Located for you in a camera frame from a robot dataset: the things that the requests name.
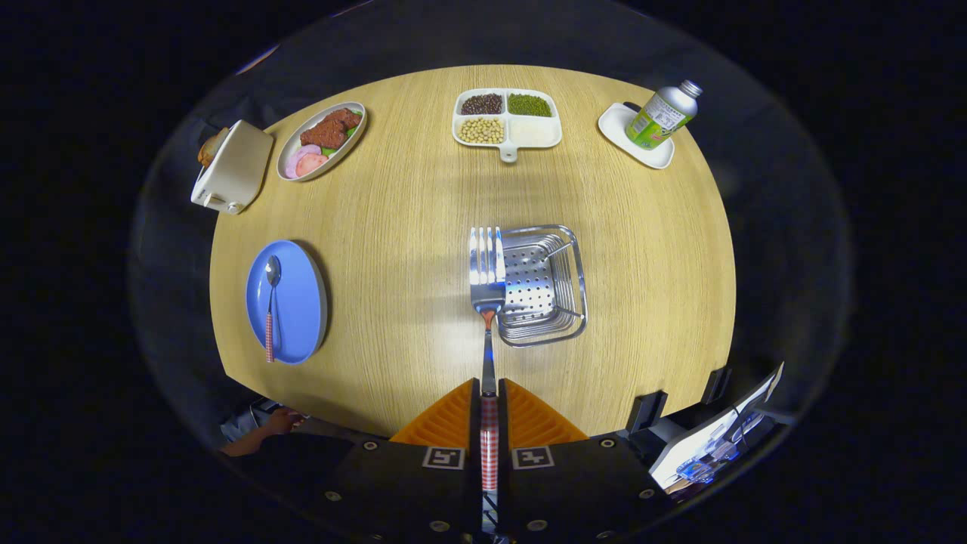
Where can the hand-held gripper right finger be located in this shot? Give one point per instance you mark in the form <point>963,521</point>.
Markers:
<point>502,415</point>

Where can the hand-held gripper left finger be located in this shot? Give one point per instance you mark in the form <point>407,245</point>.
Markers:
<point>476,415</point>

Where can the metal cutlery basket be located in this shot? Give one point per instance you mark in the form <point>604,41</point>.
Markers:
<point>540,291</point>

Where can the blue plate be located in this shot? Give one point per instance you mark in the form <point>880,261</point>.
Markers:
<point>298,302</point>

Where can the white divided dish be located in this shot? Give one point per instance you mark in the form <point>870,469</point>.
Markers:
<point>508,151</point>

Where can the pile of white rice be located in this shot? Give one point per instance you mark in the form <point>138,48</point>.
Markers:
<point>533,132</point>

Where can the pile of yellow soybeans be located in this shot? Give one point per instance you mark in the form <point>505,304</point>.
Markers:
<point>481,130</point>

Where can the pink ham slice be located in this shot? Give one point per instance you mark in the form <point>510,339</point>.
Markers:
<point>313,165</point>
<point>297,155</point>

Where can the green lettuce leaf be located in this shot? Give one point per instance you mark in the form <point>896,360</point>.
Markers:
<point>352,130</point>

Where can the pile of green beans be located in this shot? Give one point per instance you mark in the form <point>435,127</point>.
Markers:
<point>529,105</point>

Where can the pile of red beans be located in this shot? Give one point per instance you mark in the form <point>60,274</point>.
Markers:
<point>482,103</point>

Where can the small white saucer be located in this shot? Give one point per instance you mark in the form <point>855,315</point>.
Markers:
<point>616,125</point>

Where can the oval white food plate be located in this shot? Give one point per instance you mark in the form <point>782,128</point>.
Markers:
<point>285,160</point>

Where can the brown meat slice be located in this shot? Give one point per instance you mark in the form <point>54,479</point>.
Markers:
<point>325,132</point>

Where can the green label bottle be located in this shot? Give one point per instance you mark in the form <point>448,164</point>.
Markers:
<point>661,117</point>

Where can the white toaster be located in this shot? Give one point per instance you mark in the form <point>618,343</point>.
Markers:
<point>234,166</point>

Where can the toasted bread slice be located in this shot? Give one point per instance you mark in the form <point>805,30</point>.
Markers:
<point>211,147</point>

